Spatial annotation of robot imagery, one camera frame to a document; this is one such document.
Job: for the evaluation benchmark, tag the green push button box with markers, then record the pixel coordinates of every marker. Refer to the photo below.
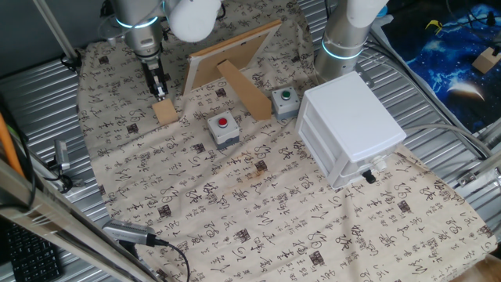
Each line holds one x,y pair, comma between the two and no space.
285,102

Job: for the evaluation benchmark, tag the aluminium frame beam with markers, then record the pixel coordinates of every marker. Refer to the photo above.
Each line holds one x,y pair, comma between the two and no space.
51,219

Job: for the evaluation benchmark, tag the metal camera mount clamp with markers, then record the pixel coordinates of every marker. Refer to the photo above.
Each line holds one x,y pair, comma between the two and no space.
64,181

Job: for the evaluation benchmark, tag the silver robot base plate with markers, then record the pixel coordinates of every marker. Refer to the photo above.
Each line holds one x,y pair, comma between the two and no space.
365,76

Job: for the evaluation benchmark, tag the wooden picture frame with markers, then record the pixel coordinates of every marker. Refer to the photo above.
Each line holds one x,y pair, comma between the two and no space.
235,53

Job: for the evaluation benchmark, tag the red push button box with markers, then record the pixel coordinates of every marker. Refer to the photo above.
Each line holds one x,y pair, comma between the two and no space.
223,129

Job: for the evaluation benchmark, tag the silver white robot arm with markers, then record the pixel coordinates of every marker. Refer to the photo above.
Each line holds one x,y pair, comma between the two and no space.
340,35

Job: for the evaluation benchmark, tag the large silver camera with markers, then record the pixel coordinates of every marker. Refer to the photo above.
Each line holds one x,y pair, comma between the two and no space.
127,233

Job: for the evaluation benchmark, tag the orange rod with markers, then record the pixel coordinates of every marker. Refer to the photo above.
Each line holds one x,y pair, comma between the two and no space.
8,147

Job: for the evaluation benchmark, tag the small silver camera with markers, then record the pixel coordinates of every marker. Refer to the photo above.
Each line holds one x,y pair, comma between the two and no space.
62,153

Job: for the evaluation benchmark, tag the wooden block on starry cloth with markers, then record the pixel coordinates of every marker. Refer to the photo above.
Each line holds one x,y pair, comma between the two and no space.
484,62

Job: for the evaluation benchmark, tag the white metal pole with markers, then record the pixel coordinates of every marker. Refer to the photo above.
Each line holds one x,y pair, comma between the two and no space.
55,33

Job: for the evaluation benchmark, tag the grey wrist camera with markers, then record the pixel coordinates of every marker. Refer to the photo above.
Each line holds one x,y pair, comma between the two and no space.
113,33

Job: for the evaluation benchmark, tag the beige calligraphy print cloth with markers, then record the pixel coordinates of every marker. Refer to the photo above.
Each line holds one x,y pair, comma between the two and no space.
235,196

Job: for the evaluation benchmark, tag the black keyboard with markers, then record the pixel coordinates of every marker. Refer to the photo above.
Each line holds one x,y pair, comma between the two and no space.
33,254

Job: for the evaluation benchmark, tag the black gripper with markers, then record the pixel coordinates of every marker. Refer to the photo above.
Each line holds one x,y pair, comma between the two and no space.
153,72

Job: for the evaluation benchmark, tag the white plastic drawer box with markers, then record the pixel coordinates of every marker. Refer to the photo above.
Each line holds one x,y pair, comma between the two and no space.
352,117

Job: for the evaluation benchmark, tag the aluminium corner bracket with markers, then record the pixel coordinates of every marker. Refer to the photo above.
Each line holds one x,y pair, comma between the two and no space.
475,174

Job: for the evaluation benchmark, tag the blue galaxy print mat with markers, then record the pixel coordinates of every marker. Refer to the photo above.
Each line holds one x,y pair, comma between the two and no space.
450,66

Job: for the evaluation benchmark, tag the light wooden cube block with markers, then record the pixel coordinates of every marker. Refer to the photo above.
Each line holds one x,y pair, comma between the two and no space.
165,112

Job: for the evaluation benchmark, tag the light blue plastic piece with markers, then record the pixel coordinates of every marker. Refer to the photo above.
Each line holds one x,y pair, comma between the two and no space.
385,15

